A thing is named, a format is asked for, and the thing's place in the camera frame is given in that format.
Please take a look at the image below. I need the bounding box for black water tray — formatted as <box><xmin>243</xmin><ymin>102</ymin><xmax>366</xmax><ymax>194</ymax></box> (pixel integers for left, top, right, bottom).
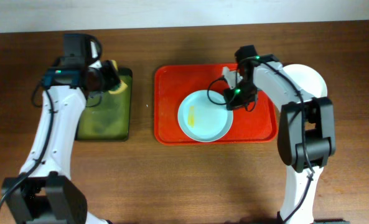
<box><xmin>75</xmin><ymin>67</ymin><xmax>133</xmax><ymax>141</ymax></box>

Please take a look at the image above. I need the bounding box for yellow green sponge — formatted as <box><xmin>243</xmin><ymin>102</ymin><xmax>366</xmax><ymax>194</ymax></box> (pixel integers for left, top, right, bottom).
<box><xmin>108</xmin><ymin>60</ymin><xmax>128</xmax><ymax>95</ymax></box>

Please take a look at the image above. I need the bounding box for light blue plate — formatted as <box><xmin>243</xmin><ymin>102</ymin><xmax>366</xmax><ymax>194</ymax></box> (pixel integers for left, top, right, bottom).
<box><xmin>177</xmin><ymin>90</ymin><xmax>234</xmax><ymax>142</ymax></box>

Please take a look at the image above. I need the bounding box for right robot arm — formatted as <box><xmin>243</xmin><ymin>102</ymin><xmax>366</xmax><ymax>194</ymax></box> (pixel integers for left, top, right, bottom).
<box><xmin>223</xmin><ymin>53</ymin><xmax>336</xmax><ymax>223</ymax></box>

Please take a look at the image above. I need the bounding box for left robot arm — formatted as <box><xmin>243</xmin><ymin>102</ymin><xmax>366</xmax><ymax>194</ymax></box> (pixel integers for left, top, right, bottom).
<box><xmin>0</xmin><ymin>60</ymin><xmax>126</xmax><ymax>223</ymax></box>

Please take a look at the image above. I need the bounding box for cream plate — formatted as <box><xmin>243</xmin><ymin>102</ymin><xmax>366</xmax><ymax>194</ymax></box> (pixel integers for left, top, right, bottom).
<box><xmin>283</xmin><ymin>64</ymin><xmax>328</xmax><ymax>98</ymax></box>

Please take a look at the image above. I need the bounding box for red plastic tray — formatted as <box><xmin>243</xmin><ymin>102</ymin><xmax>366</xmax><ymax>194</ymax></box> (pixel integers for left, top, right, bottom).
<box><xmin>154</xmin><ymin>63</ymin><xmax>278</xmax><ymax>146</ymax></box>

